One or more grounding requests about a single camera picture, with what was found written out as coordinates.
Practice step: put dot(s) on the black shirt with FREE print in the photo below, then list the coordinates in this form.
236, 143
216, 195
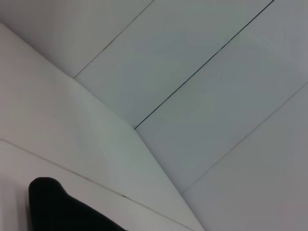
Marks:
60, 209

